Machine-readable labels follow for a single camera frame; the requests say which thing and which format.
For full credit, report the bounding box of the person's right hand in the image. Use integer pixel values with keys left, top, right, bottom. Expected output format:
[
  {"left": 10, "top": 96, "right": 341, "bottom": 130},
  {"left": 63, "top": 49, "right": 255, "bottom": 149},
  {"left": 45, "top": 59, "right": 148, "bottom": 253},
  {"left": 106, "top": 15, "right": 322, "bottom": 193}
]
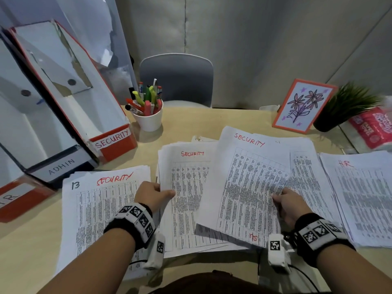
[{"left": 272, "top": 187, "right": 313, "bottom": 229}]

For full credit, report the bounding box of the white pen cup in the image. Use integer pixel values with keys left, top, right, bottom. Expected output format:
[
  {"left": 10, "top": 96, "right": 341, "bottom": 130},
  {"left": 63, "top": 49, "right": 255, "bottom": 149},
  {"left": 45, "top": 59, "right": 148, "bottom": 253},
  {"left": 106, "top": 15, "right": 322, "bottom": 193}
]
[{"left": 131, "top": 100, "right": 164, "bottom": 132}]

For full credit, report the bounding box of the grey chair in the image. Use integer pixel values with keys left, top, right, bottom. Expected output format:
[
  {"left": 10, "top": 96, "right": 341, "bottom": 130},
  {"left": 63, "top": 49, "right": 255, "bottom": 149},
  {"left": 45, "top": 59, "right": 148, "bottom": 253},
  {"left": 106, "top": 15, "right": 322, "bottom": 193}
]
[{"left": 139, "top": 53, "right": 214, "bottom": 109}]

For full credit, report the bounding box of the unsorted paper pile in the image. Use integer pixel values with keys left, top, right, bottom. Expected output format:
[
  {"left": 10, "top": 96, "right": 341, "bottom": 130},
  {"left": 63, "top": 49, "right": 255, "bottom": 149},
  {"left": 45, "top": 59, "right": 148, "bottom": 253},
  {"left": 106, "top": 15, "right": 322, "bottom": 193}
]
[{"left": 156, "top": 136, "right": 255, "bottom": 259}]

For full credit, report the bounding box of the black right wristband with markers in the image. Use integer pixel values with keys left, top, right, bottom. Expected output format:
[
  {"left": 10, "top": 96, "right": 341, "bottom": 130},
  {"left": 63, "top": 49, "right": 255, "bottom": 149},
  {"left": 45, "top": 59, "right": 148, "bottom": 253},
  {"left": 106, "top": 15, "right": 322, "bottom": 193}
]
[{"left": 285, "top": 212, "right": 356, "bottom": 268}]

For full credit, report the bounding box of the orange framed flower drawing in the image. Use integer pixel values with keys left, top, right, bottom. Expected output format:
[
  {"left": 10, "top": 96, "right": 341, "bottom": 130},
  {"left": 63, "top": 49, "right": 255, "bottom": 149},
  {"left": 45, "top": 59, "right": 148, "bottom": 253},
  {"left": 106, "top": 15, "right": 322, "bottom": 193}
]
[{"left": 272, "top": 78, "right": 339, "bottom": 134}]

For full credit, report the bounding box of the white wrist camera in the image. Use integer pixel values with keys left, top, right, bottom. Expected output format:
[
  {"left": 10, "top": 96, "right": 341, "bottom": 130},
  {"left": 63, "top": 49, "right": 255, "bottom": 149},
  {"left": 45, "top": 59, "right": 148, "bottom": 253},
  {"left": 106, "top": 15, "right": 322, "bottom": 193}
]
[
  {"left": 143, "top": 231, "right": 166, "bottom": 271},
  {"left": 268, "top": 233, "right": 296, "bottom": 275}
]

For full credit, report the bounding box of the black right camera cable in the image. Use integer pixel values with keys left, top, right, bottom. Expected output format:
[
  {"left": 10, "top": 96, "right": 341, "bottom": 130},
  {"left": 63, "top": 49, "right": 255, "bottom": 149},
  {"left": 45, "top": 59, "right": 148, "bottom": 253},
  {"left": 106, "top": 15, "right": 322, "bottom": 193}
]
[{"left": 287, "top": 263, "right": 321, "bottom": 293}]

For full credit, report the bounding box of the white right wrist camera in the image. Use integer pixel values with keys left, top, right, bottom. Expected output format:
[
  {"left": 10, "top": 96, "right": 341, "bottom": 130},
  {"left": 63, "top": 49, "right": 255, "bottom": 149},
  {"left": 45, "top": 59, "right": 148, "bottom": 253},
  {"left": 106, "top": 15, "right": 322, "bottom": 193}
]
[{"left": 268, "top": 233, "right": 296, "bottom": 275}]

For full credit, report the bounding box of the person's left forearm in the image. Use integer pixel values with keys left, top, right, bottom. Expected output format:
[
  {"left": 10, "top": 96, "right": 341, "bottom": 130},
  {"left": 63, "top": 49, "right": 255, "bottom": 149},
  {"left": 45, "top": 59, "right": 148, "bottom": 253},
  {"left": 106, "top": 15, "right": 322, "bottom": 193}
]
[{"left": 36, "top": 228, "right": 137, "bottom": 294}]

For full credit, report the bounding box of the red white paper towel pack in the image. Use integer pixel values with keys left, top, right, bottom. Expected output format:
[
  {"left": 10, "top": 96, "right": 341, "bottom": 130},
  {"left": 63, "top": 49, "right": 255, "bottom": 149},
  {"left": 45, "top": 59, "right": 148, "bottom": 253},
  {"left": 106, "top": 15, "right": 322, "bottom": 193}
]
[{"left": 340, "top": 105, "right": 392, "bottom": 154}]

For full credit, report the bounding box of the bunch of coloured markers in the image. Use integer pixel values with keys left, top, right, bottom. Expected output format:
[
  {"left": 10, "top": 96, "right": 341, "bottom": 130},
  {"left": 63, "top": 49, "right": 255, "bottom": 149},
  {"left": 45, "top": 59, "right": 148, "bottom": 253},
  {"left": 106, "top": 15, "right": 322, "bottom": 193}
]
[{"left": 125, "top": 78, "right": 163, "bottom": 117}]

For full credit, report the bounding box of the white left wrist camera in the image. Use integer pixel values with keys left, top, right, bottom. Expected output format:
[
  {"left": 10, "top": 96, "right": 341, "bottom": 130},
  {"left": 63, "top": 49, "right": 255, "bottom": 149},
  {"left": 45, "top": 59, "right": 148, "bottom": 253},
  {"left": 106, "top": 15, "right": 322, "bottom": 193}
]
[{"left": 143, "top": 231, "right": 166, "bottom": 271}]

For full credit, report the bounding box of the HR paper pile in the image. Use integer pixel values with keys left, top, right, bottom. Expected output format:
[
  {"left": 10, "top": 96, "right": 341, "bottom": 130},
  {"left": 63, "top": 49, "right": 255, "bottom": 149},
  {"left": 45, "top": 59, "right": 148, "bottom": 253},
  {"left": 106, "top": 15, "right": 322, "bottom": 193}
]
[{"left": 318, "top": 151, "right": 392, "bottom": 248}]

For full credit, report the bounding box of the admin paper pile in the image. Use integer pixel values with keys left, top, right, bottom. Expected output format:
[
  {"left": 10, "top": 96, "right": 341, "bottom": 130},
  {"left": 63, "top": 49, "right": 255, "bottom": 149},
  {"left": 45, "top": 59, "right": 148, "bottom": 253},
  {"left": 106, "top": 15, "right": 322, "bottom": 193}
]
[{"left": 254, "top": 133, "right": 343, "bottom": 233}]

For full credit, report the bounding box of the person's left hand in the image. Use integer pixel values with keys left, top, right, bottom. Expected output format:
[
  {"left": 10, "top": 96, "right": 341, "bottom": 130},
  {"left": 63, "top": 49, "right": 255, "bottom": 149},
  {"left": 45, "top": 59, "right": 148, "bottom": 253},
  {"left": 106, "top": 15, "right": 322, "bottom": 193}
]
[{"left": 134, "top": 181, "right": 177, "bottom": 213}]

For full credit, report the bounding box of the black admin file box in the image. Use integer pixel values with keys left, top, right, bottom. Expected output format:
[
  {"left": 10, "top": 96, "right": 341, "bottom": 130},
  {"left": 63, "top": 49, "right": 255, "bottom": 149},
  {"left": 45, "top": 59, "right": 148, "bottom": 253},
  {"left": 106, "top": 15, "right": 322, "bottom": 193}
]
[{"left": 0, "top": 30, "right": 99, "bottom": 189}]

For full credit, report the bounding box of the security paper pile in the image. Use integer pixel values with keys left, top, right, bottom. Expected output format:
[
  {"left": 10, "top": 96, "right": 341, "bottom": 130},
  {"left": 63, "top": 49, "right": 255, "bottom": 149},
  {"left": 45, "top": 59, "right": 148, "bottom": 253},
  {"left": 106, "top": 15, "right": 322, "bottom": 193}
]
[{"left": 55, "top": 165, "right": 161, "bottom": 281}]

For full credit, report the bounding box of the green plant in black pot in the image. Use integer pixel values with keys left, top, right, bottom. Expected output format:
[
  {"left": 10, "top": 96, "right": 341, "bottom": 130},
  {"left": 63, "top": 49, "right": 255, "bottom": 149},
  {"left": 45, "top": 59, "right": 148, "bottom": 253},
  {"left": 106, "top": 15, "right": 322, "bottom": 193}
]
[{"left": 313, "top": 82, "right": 383, "bottom": 133}]

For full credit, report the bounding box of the person's dark shirt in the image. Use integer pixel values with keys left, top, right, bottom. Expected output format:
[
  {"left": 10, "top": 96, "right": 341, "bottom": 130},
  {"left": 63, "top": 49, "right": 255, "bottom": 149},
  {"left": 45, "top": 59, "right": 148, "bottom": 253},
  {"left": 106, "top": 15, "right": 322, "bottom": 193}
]
[{"left": 147, "top": 269, "right": 276, "bottom": 294}]

